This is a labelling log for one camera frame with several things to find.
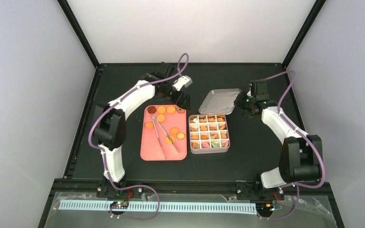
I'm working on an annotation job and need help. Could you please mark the silver tin lid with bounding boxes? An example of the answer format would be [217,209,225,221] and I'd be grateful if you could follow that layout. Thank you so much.
[199,88,241,115]

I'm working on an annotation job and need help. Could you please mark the silver metal tongs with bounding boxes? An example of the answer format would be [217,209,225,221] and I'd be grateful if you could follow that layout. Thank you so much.
[151,115,180,159]

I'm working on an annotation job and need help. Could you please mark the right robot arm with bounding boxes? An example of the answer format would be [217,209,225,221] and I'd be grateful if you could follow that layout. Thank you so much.
[234,80,326,199]

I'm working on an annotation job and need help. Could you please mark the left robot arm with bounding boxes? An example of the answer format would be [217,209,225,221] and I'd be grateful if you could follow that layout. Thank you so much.
[88,64,192,191]

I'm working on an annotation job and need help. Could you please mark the flower cookie with dark centre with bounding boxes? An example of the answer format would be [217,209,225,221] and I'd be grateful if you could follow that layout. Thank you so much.
[175,106,185,114]

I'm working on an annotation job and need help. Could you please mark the round orange cookie top right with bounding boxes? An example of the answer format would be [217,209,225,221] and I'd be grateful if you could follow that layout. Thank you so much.
[166,106,176,114]

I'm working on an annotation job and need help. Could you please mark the round orange cookie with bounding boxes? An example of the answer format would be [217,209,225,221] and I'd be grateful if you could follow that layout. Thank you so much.
[157,106,166,114]
[166,106,176,114]

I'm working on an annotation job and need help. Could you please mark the pale flower cookie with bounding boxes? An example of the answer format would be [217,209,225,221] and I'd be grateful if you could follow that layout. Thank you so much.
[170,127,180,135]

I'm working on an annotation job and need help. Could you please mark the dark chocolate round cookie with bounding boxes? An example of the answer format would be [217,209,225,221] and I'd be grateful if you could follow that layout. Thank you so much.
[147,106,157,114]

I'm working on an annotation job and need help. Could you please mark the pale oval cookie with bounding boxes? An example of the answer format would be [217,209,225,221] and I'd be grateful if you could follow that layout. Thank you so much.
[176,132,185,140]

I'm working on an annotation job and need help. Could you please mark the round cookie with red mark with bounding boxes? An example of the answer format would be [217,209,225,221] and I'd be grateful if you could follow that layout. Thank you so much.
[165,135,175,144]

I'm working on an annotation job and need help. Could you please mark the metal tin with white dividers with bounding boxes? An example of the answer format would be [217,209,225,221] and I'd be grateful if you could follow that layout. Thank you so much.
[188,114,231,154]

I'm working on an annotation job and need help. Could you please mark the pink plastic tray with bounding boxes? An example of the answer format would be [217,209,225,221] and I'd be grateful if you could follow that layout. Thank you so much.
[140,104,189,161]

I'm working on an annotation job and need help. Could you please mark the spiky flower cookie left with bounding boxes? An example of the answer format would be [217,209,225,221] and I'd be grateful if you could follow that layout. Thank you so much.
[144,122,154,129]

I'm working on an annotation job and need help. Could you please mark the pink cookie in tin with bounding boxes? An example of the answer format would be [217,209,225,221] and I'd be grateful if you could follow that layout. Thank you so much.
[202,142,210,148]

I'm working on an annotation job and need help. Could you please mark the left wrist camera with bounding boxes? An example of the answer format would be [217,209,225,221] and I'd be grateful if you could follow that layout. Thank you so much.
[173,76,192,91]

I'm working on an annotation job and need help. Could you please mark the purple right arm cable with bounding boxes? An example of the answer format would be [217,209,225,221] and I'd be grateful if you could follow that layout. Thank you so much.
[261,69,327,190]

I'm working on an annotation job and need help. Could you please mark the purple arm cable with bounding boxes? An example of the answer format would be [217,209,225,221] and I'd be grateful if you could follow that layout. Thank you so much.
[88,53,190,191]
[261,69,327,190]

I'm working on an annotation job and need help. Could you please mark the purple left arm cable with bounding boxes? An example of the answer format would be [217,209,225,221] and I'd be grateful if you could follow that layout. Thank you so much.
[88,53,190,191]

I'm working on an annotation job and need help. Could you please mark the white slotted cable duct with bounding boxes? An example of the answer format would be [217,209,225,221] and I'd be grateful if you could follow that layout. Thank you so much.
[57,199,257,215]

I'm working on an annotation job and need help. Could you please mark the black front rail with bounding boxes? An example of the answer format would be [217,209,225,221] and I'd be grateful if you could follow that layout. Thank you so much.
[53,179,331,196]

